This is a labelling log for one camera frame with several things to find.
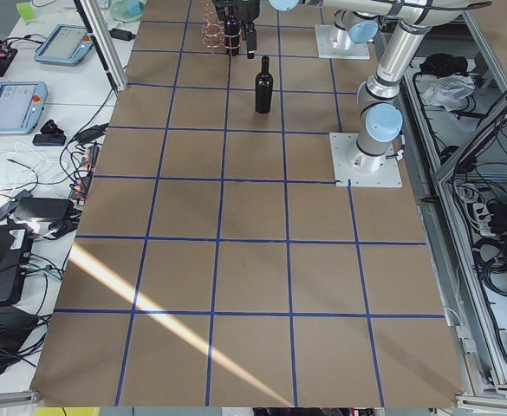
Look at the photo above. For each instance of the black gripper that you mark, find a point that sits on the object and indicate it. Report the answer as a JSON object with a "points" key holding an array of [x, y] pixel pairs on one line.
{"points": [[250, 38]]}

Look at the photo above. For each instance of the dark wine bottle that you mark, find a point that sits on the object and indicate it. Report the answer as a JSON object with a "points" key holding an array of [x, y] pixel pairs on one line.
{"points": [[263, 87], [231, 35]]}

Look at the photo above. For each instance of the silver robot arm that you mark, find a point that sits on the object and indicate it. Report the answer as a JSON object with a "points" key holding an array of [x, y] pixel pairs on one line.
{"points": [[381, 120], [355, 28]]}

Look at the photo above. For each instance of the dark wine bottle in basket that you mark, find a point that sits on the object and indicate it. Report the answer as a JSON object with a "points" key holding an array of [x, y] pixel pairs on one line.
{"points": [[231, 35]]}

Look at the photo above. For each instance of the black power adapter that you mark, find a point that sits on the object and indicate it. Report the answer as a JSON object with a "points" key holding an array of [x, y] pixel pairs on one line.
{"points": [[121, 34]]}

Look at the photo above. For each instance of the green glass plate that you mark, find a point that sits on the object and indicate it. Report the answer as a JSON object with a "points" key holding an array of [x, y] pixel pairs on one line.
{"points": [[127, 11]]}

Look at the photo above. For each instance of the blue teach pendant far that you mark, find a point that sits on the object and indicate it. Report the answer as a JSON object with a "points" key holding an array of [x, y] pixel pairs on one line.
{"points": [[67, 45]]}

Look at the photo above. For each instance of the blue teach pendant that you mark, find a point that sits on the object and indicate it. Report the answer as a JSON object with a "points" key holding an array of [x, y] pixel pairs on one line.
{"points": [[67, 45], [21, 105]]}

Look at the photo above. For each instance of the crumpled white cloth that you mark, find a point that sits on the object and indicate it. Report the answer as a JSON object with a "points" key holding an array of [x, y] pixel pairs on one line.
{"points": [[449, 92]]}

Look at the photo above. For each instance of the blue teach pendant near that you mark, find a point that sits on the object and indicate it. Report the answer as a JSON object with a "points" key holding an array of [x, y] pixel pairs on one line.
{"points": [[21, 105]]}

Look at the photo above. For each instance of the copper wire wine basket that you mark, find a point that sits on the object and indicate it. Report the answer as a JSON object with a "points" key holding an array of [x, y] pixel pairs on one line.
{"points": [[212, 30]]}

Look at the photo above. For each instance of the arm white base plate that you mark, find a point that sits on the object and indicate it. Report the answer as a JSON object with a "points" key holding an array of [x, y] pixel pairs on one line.
{"points": [[353, 167], [334, 43]]}

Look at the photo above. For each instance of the aluminium frame post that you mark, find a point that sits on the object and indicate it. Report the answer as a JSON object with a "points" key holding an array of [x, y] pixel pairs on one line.
{"points": [[96, 25]]}

